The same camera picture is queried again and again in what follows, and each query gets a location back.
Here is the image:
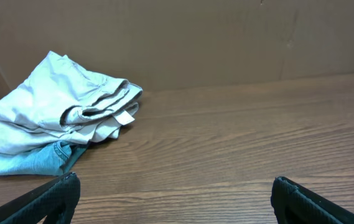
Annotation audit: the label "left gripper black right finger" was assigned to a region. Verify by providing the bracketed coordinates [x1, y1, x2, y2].
[271, 177, 354, 224]

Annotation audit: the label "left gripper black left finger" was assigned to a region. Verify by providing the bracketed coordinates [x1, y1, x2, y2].
[0, 172, 80, 224]

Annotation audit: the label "folded light blue jeans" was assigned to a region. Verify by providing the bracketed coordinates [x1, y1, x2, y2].
[0, 141, 88, 176]

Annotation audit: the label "folded beige garment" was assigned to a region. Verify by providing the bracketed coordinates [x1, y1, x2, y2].
[0, 52, 142, 154]

